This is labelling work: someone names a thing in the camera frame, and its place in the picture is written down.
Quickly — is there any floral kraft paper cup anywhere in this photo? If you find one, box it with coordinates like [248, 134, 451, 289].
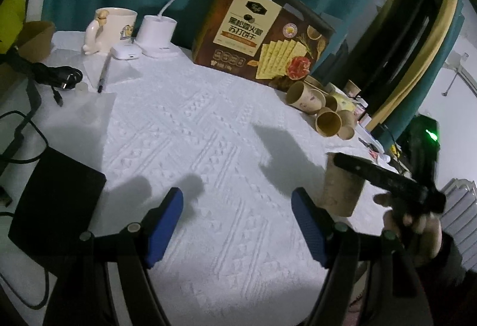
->
[320, 153, 365, 217]

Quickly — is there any right hand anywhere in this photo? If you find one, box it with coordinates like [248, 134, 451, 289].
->
[374, 193, 442, 263]

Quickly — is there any black key bunch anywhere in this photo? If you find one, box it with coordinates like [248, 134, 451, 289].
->
[358, 138, 379, 153]

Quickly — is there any yellow teal curtain right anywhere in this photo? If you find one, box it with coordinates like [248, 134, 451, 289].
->
[366, 0, 464, 150]

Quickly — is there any white textured tablecloth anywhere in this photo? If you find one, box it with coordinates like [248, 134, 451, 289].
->
[0, 29, 396, 326]

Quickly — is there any kraft paper cup right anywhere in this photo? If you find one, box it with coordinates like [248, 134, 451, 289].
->
[337, 110, 356, 140]

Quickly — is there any black flat device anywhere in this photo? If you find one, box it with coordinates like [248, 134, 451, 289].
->
[8, 148, 106, 277]

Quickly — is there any kraft paper cup front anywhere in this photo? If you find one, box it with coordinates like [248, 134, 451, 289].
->
[315, 107, 342, 137]

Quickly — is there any yellow tissue pack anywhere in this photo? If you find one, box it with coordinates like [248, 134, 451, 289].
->
[332, 92, 356, 112]

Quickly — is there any upright paper cup far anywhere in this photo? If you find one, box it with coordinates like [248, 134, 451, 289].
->
[344, 80, 361, 98]

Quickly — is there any kraft paper cup middle back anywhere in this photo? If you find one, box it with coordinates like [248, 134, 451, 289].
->
[325, 94, 338, 112]

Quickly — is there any kraft paper cup behind left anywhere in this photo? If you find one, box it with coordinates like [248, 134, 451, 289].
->
[285, 81, 326, 114]

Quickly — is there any white air conditioner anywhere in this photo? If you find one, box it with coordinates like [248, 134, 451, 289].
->
[442, 51, 477, 97]

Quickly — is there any black pen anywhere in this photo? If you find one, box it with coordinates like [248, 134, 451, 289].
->
[97, 53, 111, 94]

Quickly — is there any black power plug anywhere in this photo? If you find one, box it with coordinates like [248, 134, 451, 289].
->
[32, 63, 83, 90]

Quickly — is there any white earbud case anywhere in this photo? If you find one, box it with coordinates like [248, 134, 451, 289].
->
[110, 43, 142, 60]

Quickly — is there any cream cartoon mug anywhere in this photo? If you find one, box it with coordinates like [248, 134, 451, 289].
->
[83, 7, 137, 55]

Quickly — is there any brown cracker box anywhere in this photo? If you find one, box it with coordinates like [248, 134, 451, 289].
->
[192, 0, 334, 91]

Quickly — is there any yellow plastic bag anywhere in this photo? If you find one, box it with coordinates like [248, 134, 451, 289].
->
[0, 0, 26, 54]

